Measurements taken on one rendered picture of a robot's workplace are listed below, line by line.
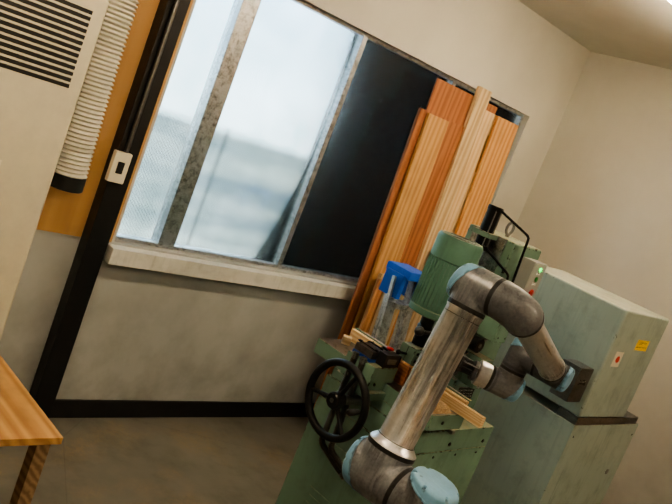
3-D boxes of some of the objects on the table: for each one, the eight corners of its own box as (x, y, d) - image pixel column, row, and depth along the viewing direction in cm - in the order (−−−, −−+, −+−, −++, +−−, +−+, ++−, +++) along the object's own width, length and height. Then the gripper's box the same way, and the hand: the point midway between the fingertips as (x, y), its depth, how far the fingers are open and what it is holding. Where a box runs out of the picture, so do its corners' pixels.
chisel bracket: (394, 361, 295) (402, 340, 293) (415, 362, 305) (424, 342, 304) (408, 370, 290) (417, 349, 289) (430, 371, 300) (438, 351, 299)
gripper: (490, 348, 267) (437, 323, 267) (464, 400, 268) (412, 374, 268) (486, 343, 275) (435, 319, 275) (461, 393, 277) (410, 369, 277)
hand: (422, 344), depth 275 cm, fingers open, 14 cm apart
